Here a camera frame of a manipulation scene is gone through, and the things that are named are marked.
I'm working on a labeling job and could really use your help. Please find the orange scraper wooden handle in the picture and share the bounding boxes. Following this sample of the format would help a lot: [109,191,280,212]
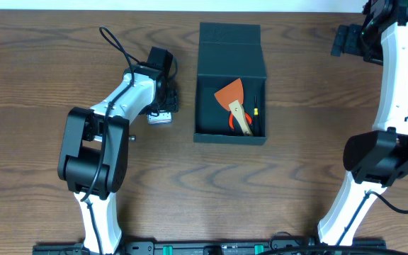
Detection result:
[214,78,253,136]

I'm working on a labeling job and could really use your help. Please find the red handled cutting pliers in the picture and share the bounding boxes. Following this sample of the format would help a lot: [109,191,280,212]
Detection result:
[228,113,252,131]

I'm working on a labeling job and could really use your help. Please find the dark green open box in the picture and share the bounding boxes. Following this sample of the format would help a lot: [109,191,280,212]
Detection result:
[193,23,267,145]

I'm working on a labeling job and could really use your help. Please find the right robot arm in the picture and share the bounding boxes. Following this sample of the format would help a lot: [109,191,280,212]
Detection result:
[317,0,408,247]

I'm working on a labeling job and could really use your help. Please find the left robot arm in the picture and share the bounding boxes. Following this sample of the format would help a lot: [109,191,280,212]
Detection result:
[57,47,179,254]

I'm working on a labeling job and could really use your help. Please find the black yellow screwdriver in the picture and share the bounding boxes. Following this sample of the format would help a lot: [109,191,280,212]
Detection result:
[253,96,261,136]

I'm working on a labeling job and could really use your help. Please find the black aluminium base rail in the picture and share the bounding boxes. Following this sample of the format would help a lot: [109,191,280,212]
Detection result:
[32,235,387,255]

